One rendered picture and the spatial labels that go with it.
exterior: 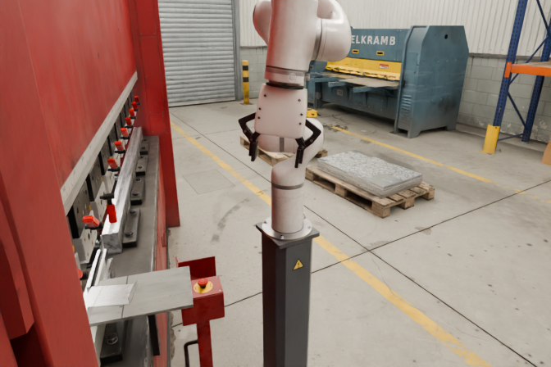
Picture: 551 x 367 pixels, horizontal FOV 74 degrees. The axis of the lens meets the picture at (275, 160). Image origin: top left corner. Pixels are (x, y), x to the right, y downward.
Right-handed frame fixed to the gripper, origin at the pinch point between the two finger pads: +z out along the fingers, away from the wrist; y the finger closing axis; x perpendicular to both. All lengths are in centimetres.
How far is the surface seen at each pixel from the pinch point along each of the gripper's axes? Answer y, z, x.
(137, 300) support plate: 34, 49, -9
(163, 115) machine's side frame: 113, 40, -213
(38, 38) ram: 48, -18, 5
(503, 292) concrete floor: -154, 118, -161
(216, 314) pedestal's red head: 18, 77, -42
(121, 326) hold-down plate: 39, 59, -9
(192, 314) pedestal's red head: 27, 76, -38
